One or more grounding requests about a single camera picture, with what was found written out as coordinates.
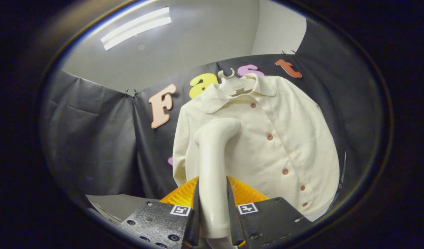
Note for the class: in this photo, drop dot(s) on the cream button shirt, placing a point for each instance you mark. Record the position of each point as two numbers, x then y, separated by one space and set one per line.
284 138

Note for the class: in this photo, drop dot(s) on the black backdrop clip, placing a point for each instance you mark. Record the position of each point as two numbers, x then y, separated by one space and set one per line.
131 93
288 52

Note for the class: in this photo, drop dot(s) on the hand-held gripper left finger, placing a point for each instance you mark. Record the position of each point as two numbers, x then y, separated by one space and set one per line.
163 221

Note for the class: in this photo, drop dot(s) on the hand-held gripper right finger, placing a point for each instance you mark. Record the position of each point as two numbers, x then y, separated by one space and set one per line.
267 221

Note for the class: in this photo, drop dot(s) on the ceiling light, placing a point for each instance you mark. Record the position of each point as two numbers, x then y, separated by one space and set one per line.
136 28

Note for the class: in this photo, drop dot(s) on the white garment steamer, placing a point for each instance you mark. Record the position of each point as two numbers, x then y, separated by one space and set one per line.
212 173

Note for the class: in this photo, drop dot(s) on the black backdrop cloth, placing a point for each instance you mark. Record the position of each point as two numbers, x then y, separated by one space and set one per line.
94 138

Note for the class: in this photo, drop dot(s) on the grey cabinet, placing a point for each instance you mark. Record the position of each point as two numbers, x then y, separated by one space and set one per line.
118 205

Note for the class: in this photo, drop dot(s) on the white clothes hanger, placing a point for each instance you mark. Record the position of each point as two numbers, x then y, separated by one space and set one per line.
229 84

